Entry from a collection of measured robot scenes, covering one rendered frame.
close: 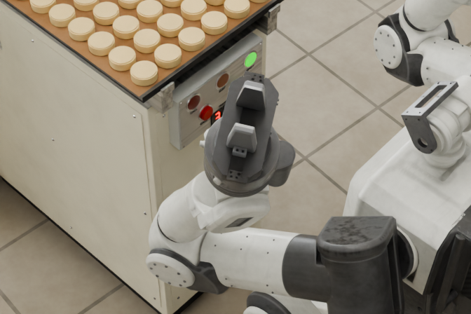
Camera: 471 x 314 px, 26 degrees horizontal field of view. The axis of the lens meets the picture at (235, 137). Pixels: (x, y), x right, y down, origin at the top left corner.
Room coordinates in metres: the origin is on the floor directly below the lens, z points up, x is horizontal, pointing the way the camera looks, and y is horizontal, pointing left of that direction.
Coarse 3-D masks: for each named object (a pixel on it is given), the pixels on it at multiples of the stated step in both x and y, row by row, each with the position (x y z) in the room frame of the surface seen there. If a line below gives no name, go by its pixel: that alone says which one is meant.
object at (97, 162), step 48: (0, 0) 1.59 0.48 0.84; (0, 48) 1.61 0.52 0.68; (48, 48) 1.48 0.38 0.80; (0, 96) 1.65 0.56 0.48; (48, 96) 1.51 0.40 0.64; (96, 96) 1.39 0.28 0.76; (0, 144) 1.69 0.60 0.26; (48, 144) 1.54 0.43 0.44; (96, 144) 1.41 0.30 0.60; (144, 144) 1.30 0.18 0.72; (192, 144) 1.36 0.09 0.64; (48, 192) 1.57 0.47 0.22; (96, 192) 1.43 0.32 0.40; (144, 192) 1.31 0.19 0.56; (96, 240) 1.45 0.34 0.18; (144, 240) 1.32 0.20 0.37; (144, 288) 1.33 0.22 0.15
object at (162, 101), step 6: (168, 84) 1.28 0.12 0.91; (174, 84) 1.29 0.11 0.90; (162, 90) 1.27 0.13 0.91; (168, 90) 1.28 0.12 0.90; (156, 96) 1.28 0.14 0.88; (162, 96) 1.27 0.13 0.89; (168, 96) 1.28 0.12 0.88; (150, 102) 1.29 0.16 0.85; (156, 102) 1.28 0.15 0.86; (162, 102) 1.27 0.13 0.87; (168, 102) 1.28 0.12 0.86; (156, 108) 1.28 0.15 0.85; (162, 108) 1.27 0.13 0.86; (168, 108) 1.28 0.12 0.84
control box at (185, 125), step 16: (240, 48) 1.45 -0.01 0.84; (256, 48) 1.46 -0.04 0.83; (208, 64) 1.40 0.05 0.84; (224, 64) 1.40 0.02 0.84; (240, 64) 1.43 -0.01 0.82; (256, 64) 1.46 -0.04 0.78; (192, 80) 1.36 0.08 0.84; (208, 80) 1.36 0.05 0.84; (176, 96) 1.32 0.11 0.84; (192, 96) 1.33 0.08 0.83; (208, 96) 1.36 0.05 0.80; (224, 96) 1.39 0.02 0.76; (176, 112) 1.30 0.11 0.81; (192, 112) 1.33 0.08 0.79; (176, 128) 1.31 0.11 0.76; (192, 128) 1.32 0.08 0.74; (208, 128) 1.36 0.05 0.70; (176, 144) 1.31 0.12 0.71
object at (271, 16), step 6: (276, 6) 1.49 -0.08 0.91; (270, 12) 1.48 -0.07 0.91; (276, 12) 1.49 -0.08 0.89; (264, 18) 1.49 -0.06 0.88; (270, 18) 1.49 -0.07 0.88; (276, 18) 1.50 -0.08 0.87; (252, 24) 1.51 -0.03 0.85; (258, 24) 1.50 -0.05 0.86; (264, 24) 1.49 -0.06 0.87; (270, 24) 1.49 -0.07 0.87; (276, 24) 1.50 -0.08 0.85; (264, 30) 1.49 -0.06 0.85; (270, 30) 1.49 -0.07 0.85
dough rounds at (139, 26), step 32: (32, 0) 1.50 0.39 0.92; (64, 0) 1.52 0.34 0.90; (96, 0) 1.50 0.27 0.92; (128, 0) 1.50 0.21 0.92; (160, 0) 1.52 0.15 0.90; (192, 0) 1.50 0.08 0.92; (224, 0) 1.51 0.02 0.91; (256, 0) 1.51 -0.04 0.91; (64, 32) 1.43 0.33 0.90; (96, 32) 1.40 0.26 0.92; (128, 32) 1.41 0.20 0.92; (160, 32) 1.42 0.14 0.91; (192, 32) 1.40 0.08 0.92; (224, 32) 1.43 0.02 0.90; (96, 64) 1.34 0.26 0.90; (128, 64) 1.32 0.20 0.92; (160, 64) 1.33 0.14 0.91
